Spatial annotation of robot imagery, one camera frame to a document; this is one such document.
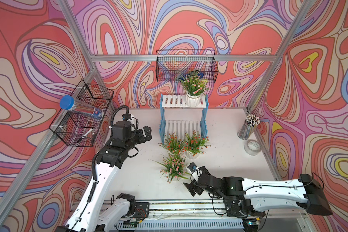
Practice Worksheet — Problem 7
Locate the pink flower potted plant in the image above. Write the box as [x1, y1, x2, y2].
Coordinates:
[179, 73, 210, 107]
[154, 153, 190, 183]

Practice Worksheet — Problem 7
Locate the blue white wooden rack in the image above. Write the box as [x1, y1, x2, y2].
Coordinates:
[159, 94, 209, 142]

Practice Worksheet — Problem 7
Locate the black wire basket back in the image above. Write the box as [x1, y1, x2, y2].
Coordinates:
[156, 48, 218, 83]

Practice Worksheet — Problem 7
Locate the clear cup of pencils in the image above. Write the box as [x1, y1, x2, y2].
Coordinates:
[237, 114, 261, 140]

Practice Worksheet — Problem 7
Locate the clear tape roll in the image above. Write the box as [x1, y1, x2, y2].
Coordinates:
[244, 139, 262, 156]

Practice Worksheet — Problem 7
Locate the red flower potted plant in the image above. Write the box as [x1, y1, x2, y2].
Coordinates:
[183, 130, 211, 159]
[159, 133, 185, 158]

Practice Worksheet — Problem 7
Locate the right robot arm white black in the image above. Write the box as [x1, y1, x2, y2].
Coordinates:
[185, 162, 333, 218]

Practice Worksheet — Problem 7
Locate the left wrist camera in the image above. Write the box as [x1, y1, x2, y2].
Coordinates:
[122, 113, 137, 125]

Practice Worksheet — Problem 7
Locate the black wire basket left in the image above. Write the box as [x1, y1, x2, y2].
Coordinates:
[49, 80, 114, 147]

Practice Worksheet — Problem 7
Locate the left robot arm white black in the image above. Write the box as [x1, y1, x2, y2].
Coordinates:
[56, 121, 152, 232]

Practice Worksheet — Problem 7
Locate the black wire basket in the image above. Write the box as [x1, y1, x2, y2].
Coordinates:
[156, 48, 218, 83]
[49, 80, 114, 147]

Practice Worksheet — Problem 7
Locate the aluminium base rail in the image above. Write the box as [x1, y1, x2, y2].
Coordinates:
[60, 198, 311, 232]

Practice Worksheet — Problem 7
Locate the blue capped pencil tube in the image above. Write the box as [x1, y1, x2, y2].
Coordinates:
[60, 95, 102, 120]

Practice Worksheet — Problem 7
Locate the white marker pen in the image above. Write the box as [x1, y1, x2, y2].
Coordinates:
[76, 128, 93, 143]

